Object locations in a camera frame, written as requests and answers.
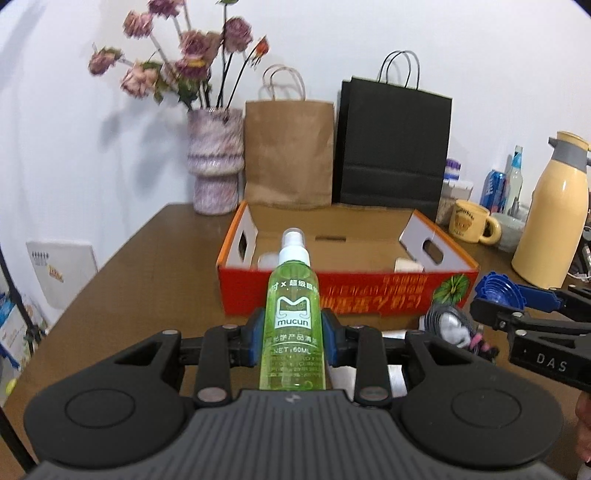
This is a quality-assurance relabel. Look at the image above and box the person's right hand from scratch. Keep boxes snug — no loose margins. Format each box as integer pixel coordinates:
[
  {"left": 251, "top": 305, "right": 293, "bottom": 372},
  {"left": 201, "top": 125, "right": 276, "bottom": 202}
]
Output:
[{"left": 575, "top": 392, "right": 591, "bottom": 463}]

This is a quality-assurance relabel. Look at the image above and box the green spray bottle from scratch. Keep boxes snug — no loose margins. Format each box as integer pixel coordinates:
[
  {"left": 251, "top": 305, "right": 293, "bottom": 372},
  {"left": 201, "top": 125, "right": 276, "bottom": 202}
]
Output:
[{"left": 259, "top": 228, "right": 325, "bottom": 391}]

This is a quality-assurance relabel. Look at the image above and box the brown paper bag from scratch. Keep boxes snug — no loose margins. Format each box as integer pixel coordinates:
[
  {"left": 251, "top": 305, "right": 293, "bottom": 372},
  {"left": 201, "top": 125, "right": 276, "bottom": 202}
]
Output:
[{"left": 245, "top": 64, "right": 335, "bottom": 209}]

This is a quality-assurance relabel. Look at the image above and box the black paper bag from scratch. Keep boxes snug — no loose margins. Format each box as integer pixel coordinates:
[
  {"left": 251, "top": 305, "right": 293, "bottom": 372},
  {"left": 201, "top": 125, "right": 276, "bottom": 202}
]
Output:
[{"left": 332, "top": 50, "right": 452, "bottom": 221}]

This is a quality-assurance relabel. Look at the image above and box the clear bottle blue cap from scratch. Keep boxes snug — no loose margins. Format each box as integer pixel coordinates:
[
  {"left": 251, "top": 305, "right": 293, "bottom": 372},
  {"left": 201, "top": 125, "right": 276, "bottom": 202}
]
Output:
[{"left": 503, "top": 145, "right": 523, "bottom": 217}]

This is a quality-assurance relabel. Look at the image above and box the grey ceramic bowl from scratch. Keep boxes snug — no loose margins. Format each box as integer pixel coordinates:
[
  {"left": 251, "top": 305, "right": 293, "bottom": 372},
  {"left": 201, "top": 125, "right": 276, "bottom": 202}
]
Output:
[{"left": 492, "top": 212, "right": 525, "bottom": 253}]

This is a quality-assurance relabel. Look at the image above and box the dried pink rose bouquet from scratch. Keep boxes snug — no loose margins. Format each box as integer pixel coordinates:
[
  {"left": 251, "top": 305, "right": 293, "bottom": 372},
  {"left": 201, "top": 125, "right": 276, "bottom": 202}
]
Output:
[{"left": 87, "top": 1, "right": 270, "bottom": 111}]

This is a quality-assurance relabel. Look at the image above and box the cream yellow thermos jug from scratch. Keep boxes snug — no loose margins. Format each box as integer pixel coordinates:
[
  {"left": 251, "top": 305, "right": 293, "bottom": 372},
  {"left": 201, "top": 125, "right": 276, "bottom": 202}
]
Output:
[{"left": 512, "top": 131, "right": 590, "bottom": 289}]

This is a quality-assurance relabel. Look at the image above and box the blue drink can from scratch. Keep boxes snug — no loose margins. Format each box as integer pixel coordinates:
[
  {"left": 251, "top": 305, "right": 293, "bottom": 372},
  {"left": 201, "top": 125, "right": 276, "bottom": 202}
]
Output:
[{"left": 480, "top": 170, "right": 506, "bottom": 213}]

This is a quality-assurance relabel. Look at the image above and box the red orange cardboard box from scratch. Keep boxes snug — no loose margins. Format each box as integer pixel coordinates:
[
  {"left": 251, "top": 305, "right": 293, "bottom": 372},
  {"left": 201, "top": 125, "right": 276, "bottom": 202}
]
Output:
[{"left": 216, "top": 203, "right": 479, "bottom": 316}]

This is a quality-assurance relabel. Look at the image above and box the pink marbled ceramic vase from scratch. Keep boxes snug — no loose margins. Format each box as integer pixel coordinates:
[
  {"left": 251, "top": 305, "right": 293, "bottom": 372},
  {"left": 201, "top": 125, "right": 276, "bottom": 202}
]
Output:
[{"left": 187, "top": 108, "right": 245, "bottom": 215}]

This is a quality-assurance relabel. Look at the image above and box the grey braided cable bundle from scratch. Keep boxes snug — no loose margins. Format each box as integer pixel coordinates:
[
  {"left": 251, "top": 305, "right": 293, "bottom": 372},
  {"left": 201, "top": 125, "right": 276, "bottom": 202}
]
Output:
[{"left": 423, "top": 301, "right": 501, "bottom": 363}]

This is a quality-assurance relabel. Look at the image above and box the white tape roll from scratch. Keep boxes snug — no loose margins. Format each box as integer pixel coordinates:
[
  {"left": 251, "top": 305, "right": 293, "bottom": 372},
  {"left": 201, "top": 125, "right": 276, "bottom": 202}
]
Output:
[{"left": 256, "top": 252, "right": 280, "bottom": 270}]

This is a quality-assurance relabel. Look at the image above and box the white storage container purple lid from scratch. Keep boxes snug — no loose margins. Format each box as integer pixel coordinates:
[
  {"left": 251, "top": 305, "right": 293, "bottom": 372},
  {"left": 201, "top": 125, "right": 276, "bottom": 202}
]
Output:
[{"left": 436, "top": 158, "right": 474, "bottom": 226}]

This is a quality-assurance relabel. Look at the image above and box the yellow bear mug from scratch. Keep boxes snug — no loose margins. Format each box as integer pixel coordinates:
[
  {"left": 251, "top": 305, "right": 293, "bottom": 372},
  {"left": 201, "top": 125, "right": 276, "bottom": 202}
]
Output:
[{"left": 449, "top": 199, "right": 502, "bottom": 245}]

